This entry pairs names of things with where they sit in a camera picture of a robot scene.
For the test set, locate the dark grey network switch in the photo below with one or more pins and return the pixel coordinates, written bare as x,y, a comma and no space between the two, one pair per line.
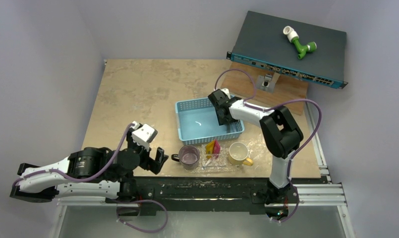
262,44

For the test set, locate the yellow mug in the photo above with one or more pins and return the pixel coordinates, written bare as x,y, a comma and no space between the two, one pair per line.
238,154

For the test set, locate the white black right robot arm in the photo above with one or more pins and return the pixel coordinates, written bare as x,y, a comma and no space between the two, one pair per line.
281,132

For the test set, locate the green white pipe fitting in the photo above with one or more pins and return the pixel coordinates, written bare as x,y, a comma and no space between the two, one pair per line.
294,38

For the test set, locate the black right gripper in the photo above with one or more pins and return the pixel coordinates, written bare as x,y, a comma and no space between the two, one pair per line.
221,109

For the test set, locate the purple mug black handle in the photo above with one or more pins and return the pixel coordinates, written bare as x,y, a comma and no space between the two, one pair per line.
188,156

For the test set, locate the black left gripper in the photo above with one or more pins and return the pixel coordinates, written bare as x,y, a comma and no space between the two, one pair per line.
155,165

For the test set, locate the textured clear oval tray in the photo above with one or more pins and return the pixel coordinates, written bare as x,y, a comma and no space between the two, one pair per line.
229,168

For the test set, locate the black metal base frame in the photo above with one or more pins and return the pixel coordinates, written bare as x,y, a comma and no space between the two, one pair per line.
256,196

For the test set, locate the pink toothpaste tube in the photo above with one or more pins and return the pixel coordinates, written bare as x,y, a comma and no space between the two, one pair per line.
216,149

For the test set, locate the light blue perforated basket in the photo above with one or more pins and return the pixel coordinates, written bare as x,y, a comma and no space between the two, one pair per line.
197,123

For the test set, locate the wooden board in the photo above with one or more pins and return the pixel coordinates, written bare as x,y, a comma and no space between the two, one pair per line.
286,88

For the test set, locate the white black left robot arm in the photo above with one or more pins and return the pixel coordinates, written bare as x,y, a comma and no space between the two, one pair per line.
91,172

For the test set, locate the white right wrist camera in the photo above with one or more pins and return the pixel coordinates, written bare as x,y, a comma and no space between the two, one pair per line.
226,91

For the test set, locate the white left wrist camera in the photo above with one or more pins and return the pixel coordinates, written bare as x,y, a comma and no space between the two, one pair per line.
143,134

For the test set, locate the clear textured square dish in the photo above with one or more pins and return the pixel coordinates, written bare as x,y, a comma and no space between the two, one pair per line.
218,164

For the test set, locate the grey metal camera mount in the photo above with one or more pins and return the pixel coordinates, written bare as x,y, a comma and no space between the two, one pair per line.
267,82

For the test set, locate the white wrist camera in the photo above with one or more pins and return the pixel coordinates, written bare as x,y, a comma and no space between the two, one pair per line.
226,91
143,134

